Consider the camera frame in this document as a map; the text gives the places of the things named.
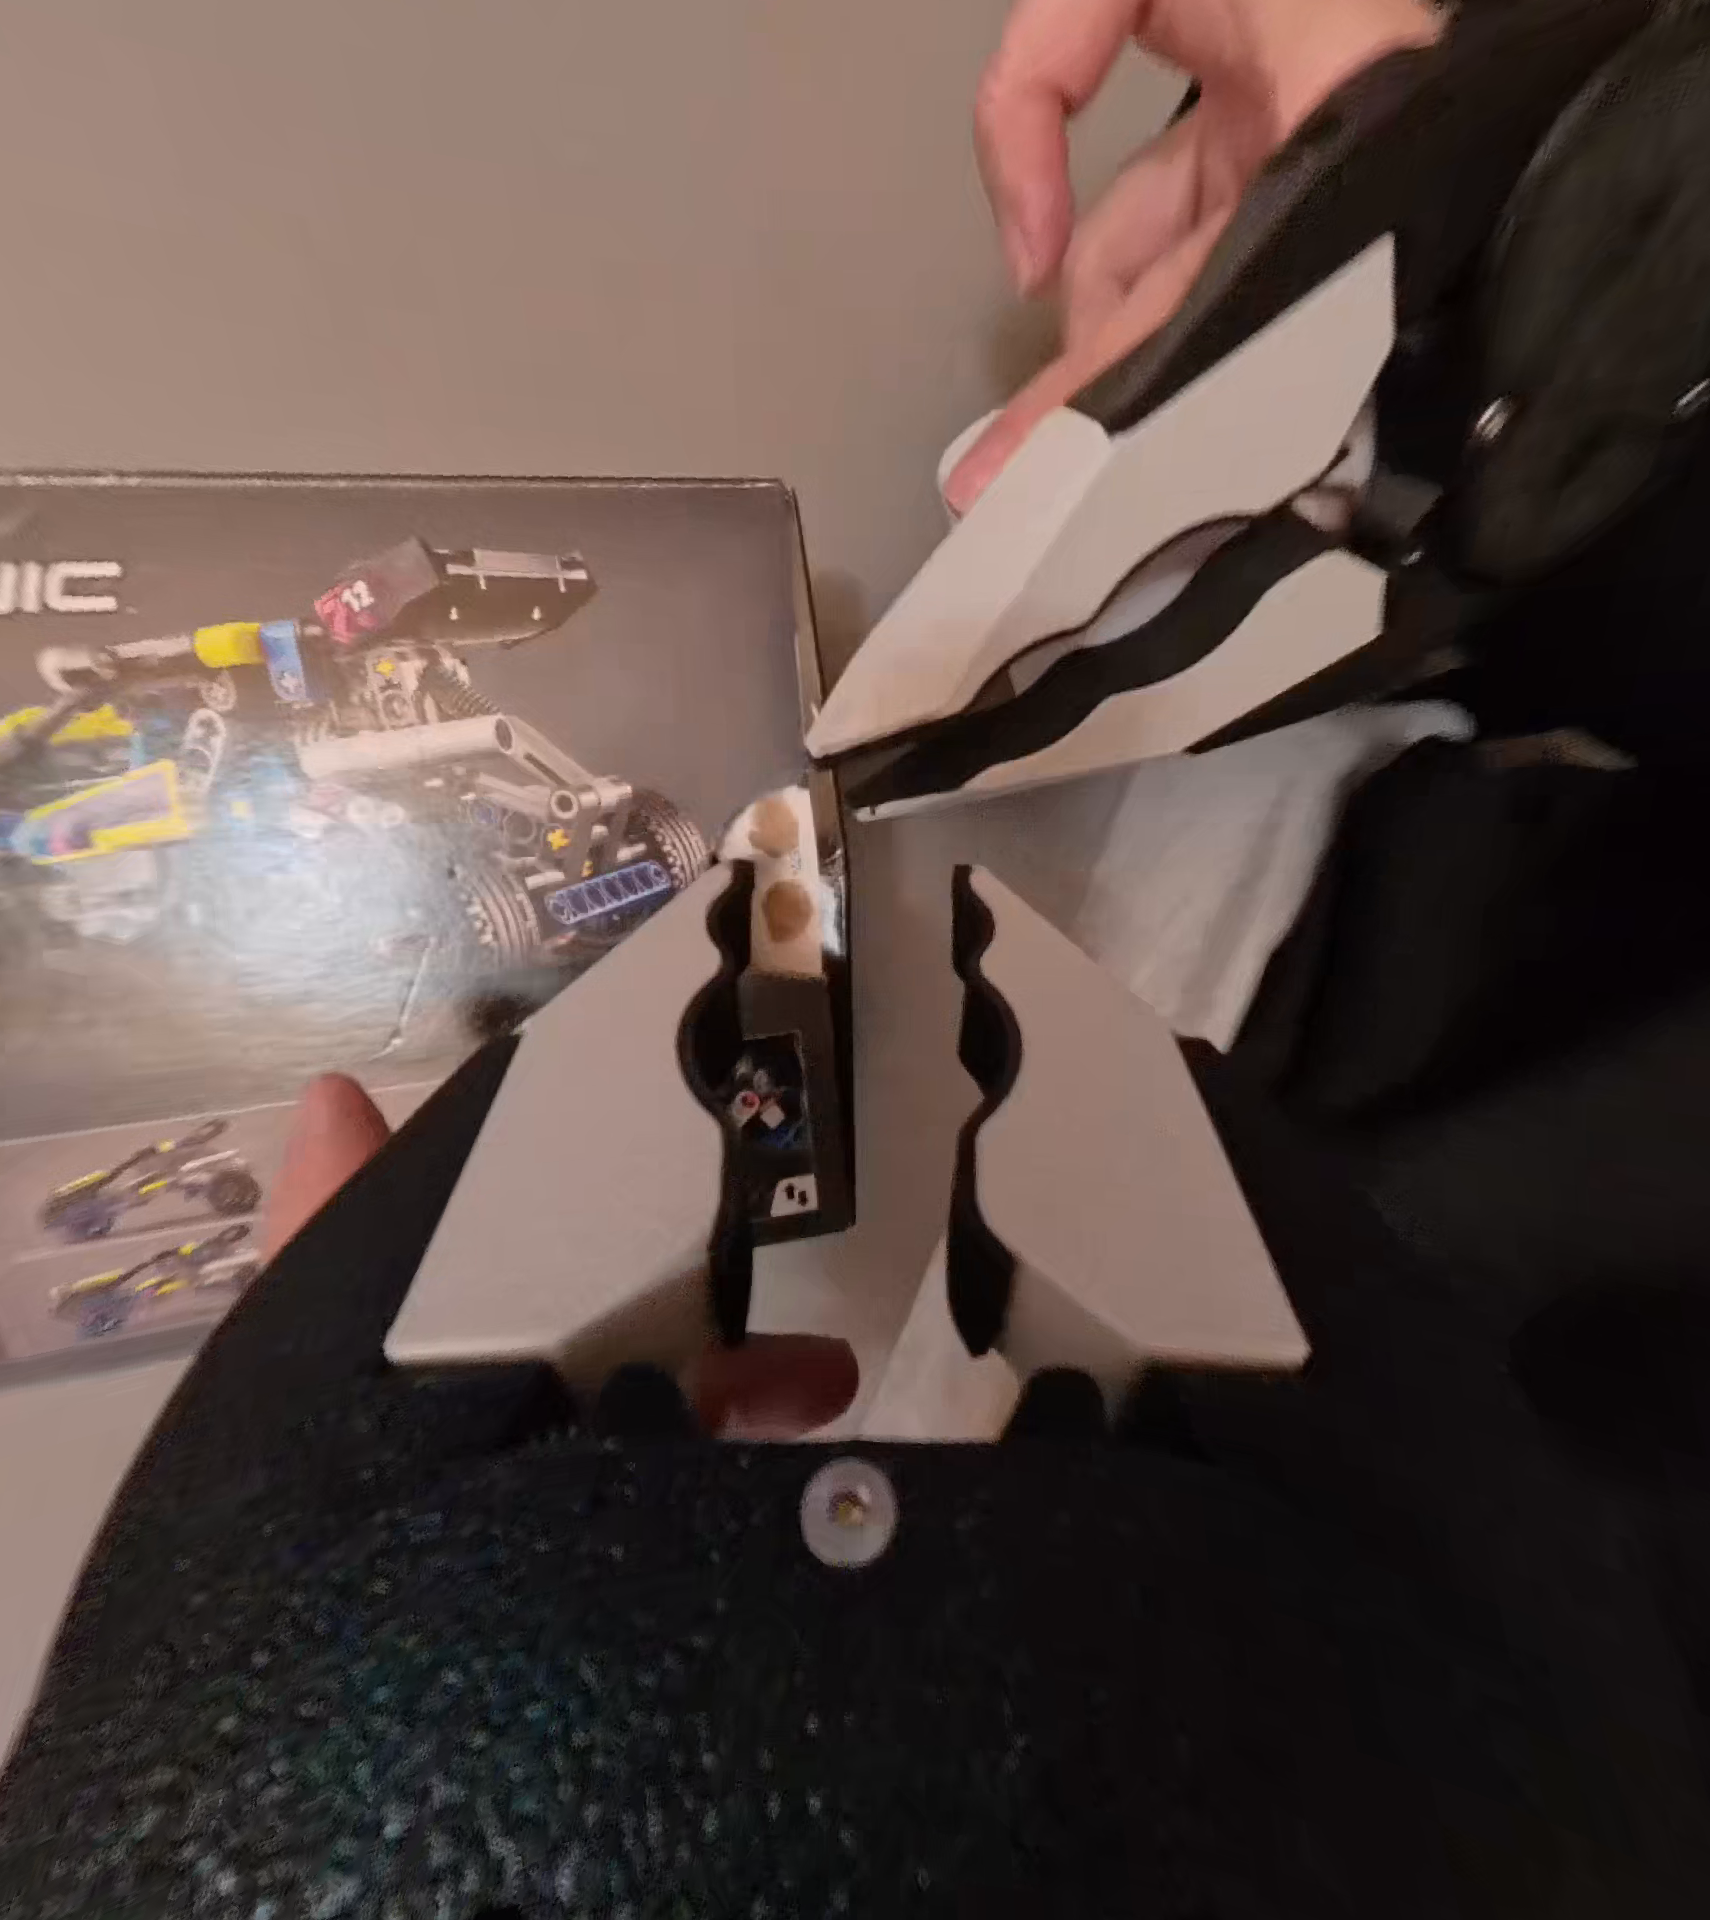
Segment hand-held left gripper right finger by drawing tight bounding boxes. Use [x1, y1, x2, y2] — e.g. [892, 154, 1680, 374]
[875, 862, 1314, 1378]

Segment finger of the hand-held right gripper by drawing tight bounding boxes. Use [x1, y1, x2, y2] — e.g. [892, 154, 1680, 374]
[846, 510, 1475, 824]
[802, 237, 1399, 770]

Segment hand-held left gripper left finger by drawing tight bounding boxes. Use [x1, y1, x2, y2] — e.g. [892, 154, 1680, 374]
[381, 859, 763, 1370]

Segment dark lego set box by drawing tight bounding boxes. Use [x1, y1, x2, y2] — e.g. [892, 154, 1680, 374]
[0, 469, 859, 1411]

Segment person's left hand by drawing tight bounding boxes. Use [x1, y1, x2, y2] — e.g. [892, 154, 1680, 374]
[257, 1069, 395, 1267]

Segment person's right hand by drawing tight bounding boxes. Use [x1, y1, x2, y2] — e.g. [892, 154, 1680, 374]
[940, 0, 1450, 520]

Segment white cloth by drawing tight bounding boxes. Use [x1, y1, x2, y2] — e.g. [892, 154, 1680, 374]
[1102, 696, 1480, 1057]

